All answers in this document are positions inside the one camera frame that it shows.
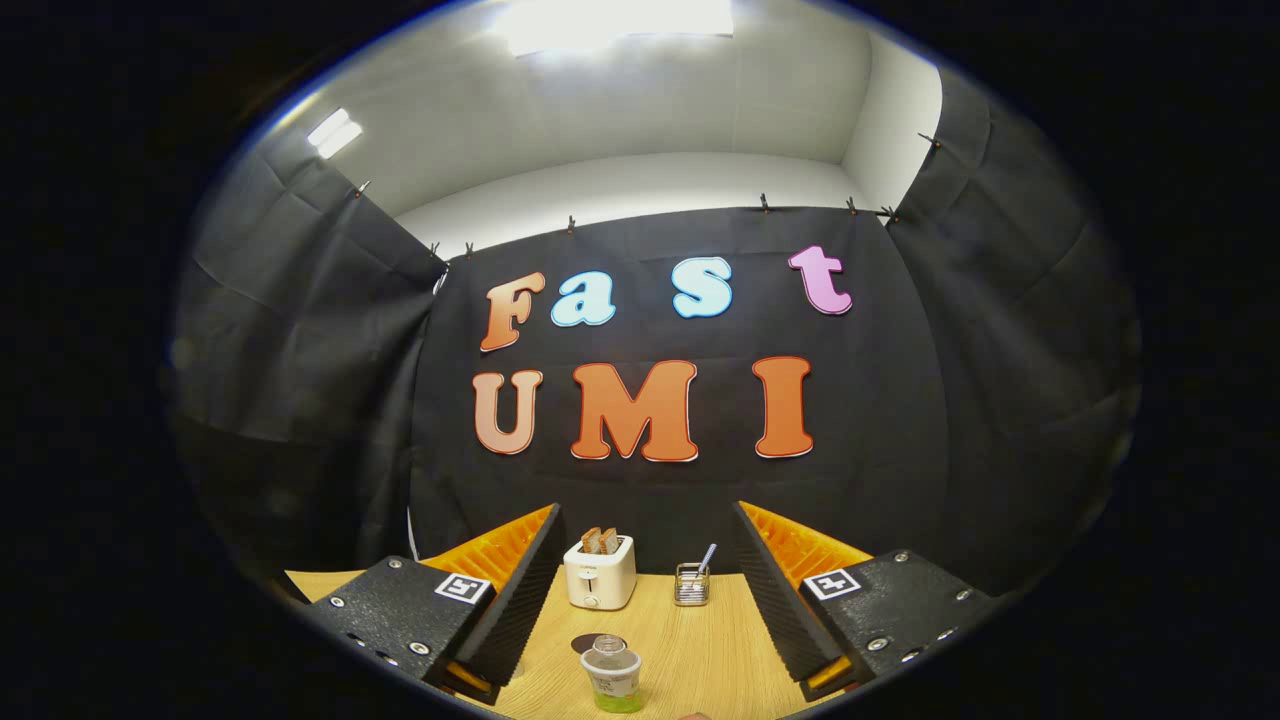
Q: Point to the clear juice bottle green label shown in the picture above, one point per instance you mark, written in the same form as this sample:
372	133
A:
612	680

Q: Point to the white toaster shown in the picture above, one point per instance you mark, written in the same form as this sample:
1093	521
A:
600	578

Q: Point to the black backdrop cloth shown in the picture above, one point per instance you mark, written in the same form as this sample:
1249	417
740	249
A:
870	460

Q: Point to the small ceiling light panel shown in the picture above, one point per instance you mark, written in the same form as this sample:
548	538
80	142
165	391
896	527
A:
334	133

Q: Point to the toasted bread slice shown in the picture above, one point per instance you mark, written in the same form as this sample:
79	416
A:
591	541
609	541

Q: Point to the dark round coaster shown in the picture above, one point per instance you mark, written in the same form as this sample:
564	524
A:
584	643

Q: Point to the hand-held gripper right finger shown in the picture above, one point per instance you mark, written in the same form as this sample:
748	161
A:
775	590

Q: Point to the wooden table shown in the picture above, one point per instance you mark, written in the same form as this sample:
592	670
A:
700	650

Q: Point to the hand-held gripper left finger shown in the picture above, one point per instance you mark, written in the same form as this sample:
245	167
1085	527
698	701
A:
525	590

